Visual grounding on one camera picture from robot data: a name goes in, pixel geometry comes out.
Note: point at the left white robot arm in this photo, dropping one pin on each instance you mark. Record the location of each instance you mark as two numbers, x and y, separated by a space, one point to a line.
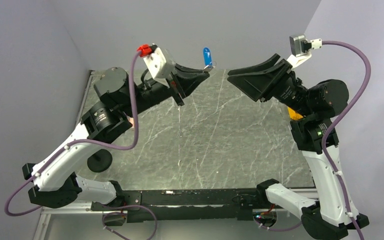
55 181

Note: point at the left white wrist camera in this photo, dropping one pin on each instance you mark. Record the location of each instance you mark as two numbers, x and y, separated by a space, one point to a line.
159 62

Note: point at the round gold black disc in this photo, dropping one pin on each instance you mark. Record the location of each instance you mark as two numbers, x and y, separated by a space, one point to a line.
100 161

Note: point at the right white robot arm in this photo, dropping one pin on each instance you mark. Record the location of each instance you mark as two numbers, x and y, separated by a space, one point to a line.
333 214

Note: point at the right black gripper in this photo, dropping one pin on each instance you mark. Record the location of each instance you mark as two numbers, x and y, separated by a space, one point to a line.
265 82

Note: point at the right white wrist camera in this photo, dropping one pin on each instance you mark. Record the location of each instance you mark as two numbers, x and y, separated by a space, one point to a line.
301 49

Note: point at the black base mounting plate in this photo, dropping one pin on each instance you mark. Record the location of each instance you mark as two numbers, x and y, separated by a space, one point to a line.
193 204

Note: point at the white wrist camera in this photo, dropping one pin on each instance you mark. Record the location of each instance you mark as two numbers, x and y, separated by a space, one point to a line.
301 49
159 62

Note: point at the aluminium frame rail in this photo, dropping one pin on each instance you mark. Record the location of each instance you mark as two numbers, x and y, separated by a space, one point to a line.
63 221

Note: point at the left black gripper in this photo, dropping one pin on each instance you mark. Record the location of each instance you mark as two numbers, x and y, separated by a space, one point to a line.
185 81

